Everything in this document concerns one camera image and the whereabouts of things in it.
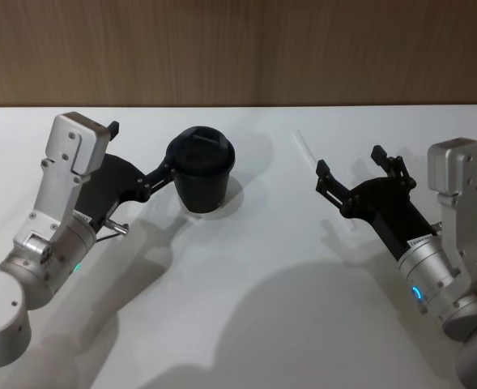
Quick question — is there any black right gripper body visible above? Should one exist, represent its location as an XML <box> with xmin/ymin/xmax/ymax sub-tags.
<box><xmin>342</xmin><ymin>176</ymin><xmax>441</xmax><ymax>260</ymax></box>

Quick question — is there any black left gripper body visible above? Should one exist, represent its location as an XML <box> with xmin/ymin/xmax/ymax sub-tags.
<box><xmin>75</xmin><ymin>152</ymin><xmax>150</xmax><ymax>233</ymax></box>

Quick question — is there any black paper cup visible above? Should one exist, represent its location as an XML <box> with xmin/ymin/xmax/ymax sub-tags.
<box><xmin>172</xmin><ymin>158</ymin><xmax>236</xmax><ymax>215</ymax></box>

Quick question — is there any clear plastic straw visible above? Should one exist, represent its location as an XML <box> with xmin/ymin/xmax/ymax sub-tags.
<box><xmin>295</xmin><ymin>129</ymin><xmax>317</xmax><ymax>163</ymax></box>

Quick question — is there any black plastic cup lid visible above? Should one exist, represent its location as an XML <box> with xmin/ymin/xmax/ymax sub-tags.
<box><xmin>168</xmin><ymin>126</ymin><xmax>238</xmax><ymax>176</ymax></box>

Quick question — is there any thin dark cable silver plug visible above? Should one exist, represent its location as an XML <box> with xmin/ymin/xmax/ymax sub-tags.
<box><xmin>93</xmin><ymin>220</ymin><xmax>130</xmax><ymax>246</ymax></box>

